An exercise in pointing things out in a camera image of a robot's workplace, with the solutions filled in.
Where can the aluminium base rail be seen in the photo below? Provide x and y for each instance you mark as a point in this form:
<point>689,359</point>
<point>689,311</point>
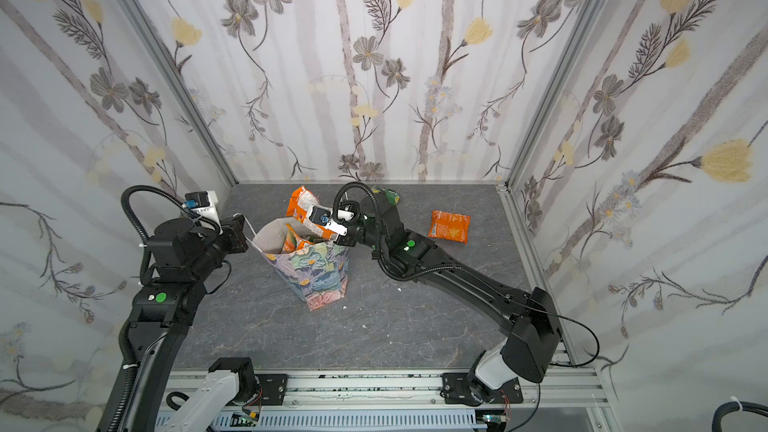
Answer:
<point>569,399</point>

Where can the small orange snack packet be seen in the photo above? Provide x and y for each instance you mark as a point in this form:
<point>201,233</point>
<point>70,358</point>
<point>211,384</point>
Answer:
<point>449,226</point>

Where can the green snack packet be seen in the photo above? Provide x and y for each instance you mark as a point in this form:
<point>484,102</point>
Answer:
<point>391,195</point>

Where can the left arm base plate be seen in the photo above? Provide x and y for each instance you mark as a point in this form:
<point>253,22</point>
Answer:
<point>273,389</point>

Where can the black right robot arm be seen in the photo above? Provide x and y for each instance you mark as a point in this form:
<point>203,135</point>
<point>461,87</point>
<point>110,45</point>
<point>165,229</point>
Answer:
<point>528,321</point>

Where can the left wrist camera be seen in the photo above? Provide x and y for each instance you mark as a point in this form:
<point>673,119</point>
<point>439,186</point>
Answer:
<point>203,206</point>

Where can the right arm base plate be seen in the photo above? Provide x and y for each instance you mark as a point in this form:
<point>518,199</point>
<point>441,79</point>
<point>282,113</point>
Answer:
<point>459,389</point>

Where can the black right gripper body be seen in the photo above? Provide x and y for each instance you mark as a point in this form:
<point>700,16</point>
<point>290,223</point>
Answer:
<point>351,234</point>

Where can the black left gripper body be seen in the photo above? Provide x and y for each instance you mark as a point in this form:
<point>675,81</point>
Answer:
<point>229,241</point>

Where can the white vented cable duct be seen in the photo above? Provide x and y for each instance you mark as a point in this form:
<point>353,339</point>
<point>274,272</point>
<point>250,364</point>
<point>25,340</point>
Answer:
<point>352,420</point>

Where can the floral white paper bag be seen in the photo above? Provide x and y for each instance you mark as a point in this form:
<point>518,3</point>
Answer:
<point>318,275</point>

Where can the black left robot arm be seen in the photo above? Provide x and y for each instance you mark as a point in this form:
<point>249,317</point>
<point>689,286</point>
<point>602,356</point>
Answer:
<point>178,258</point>

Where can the orange mango candy bag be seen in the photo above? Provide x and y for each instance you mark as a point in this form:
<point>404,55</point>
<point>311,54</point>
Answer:
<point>299,203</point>
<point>294,242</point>

